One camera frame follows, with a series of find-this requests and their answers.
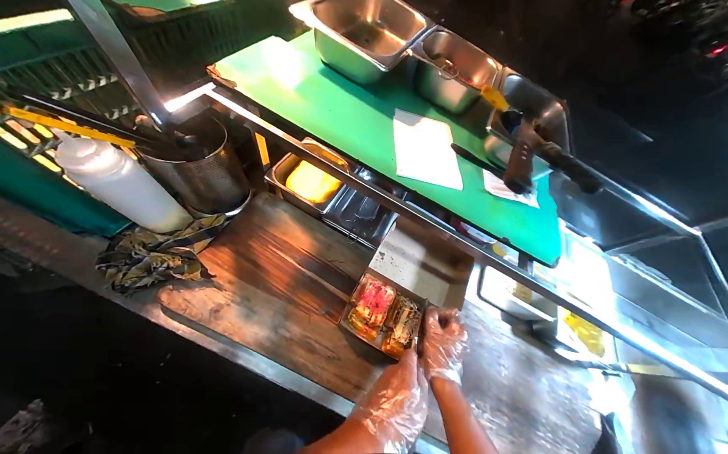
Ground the person's right hand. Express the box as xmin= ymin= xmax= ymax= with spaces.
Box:
xmin=421 ymin=306 xmax=469 ymax=386

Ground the person's left hand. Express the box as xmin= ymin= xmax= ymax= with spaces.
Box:
xmin=349 ymin=348 xmax=430 ymax=454

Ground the cardboard food box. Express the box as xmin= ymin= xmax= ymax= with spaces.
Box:
xmin=340 ymin=214 xmax=476 ymax=362

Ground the person's right forearm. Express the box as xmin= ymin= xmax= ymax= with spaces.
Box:
xmin=430 ymin=377 xmax=499 ymax=454

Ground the person's left forearm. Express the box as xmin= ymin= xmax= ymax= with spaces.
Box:
xmin=298 ymin=415 xmax=391 ymax=454

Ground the toast with brown topping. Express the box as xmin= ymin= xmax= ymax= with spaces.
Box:
xmin=381 ymin=296 xmax=423 ymax=359

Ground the toast with red topping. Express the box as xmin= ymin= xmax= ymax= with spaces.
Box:
xmin=348 ymin=274 xmax=397 ymax=343

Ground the rectangular light food container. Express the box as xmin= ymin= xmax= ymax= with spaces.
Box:
xmin=477 ymin=265 xmax=559 ymax=322

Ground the steel pan with dark contents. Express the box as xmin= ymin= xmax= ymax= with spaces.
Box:
xmin=322 ymin=168 xmax=406 ymax=251

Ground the yellow plastic packet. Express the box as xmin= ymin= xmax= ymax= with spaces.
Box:
xmin=563 ymin=310 xmax=606 ymax=358

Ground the crumpled white napkin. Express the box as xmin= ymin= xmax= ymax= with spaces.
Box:
xmin=483 ymin=169 xmax=540 ymax=209

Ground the wooden cutting board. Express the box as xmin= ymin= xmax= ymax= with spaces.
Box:
xmin=158 ymin=192 xmax=396 ymax=402

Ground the white paper sheet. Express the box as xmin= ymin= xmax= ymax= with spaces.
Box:
xmin=393 ymin=108 xmax=464 ymax=191

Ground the yellow spread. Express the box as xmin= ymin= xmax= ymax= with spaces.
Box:
xmin=285 ymin=159 xmax=342 ymax=204

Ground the steel pan with yellow spread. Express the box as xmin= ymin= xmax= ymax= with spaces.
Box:
xmin=264 ymin=137 xmax=352 ymax=216

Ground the green shelf board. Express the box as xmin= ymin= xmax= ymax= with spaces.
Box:
xmin=208 ymin=28 xmax=562 ymax=268

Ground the steel pan with small utensil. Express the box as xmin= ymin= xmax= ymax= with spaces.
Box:
xmin=407 ymin=25 xmax=504 ymax=115

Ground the metal utensil in pan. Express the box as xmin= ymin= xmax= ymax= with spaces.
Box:
xmin=433 ymin=55 xmax=461 ymax=81

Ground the perforated metal cylinder container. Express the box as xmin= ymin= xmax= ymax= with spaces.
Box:
xmin=135 ymin=108 xmax=253 ymax=218

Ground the checkered cloth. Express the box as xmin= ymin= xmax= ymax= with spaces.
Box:
xmin=95 ymin=214 xmax=231 ymax=296

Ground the large empty steel pan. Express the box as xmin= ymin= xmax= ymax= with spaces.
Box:
xmin=289 ymin=0 xmax=435 ymax=85

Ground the white squeeze bottle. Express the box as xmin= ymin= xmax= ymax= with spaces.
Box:
xmin=54 ymin=130 xmax=194 ymax=235

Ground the green plastic crate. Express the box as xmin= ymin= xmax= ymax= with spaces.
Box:
xmin=0 ymin=0 xmax=308 ymax=238

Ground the metal cart frame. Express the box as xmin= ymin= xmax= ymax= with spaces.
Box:
xmin=66 ymin=0 xmax=728 ymax=425

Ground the black-handled knife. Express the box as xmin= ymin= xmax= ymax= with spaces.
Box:
xmin=451 ymin=143 xmax=506 ymax=180

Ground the brown wooden-handled tool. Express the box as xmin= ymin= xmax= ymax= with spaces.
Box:
xmin=503 ymin=119 xmax=539 ymax=195

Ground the dark-handled tool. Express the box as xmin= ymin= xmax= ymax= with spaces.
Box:
xmin=531 ymin=135 xmax=603 ymax=195

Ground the steel pan with handled tools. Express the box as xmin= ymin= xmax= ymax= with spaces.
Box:
xmin=484 ymin=67 xmax=572 ymax=181

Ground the yellow-handled long tool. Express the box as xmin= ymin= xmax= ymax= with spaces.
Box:
xmin=3 ymin=93 xmax=137 ymax=150

